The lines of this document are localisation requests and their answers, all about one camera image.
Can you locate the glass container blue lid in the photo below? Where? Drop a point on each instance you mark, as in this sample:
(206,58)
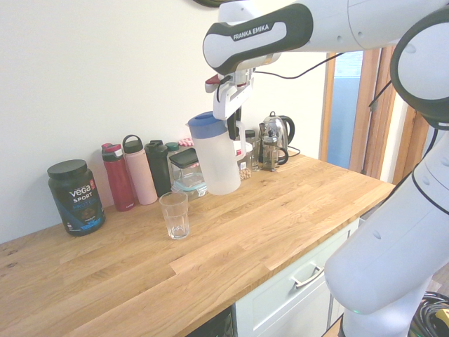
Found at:
(191,187)

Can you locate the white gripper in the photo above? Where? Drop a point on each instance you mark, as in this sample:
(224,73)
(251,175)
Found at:
(228,103)

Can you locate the steel electric kettle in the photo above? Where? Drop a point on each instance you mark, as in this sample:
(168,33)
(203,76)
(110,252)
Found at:
(280,126)

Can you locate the dark round wall object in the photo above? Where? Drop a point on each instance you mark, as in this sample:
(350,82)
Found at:
(207,3)

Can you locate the steel black dishwasher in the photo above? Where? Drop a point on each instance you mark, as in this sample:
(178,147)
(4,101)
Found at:
(217,324)

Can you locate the cereal container white lid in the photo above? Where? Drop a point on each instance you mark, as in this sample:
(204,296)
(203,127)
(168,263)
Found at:
(243,154)

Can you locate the dark red water bottle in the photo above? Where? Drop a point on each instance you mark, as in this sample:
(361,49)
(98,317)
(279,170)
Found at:
(119,179)

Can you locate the glass french press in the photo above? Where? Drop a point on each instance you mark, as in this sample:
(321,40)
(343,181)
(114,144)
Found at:
(271,154)

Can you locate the clear drinking glass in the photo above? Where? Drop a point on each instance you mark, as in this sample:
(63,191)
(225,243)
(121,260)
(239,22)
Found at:
(174,217)

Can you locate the wooden door frame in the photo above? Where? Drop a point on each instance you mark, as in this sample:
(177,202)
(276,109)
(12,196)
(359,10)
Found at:
(372,123)

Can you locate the black protein powder tub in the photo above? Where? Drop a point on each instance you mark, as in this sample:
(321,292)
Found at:
(77,200)

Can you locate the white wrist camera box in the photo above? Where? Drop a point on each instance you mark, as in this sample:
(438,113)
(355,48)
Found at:
(214,82)

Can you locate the yellow box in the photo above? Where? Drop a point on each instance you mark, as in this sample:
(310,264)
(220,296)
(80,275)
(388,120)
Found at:
(442,319)

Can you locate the clear container black lid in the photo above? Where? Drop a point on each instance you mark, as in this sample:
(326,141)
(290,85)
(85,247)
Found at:
(184,161)

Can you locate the translucent pitcher blue lid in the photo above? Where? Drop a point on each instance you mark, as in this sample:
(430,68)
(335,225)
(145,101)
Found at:
(217,165)

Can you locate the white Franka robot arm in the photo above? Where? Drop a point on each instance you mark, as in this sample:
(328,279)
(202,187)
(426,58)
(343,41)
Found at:
(386,245)

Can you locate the glass jar green lid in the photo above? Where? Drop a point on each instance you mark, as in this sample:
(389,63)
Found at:
(172,146)

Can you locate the black shaker bottle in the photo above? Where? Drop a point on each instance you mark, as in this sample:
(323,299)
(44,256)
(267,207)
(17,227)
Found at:
(158,168)

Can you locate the glass jar black lid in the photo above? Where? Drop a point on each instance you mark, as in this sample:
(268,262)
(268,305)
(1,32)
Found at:
(249,133)

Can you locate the jar red checkered lid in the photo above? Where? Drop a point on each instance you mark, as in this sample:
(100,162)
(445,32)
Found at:
(185,143)

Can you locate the white cabinet drawer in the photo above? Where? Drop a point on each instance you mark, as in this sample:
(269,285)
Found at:
(280,309)

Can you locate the pink water bottle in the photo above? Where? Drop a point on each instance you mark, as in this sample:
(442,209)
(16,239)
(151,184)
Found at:
(140,175)

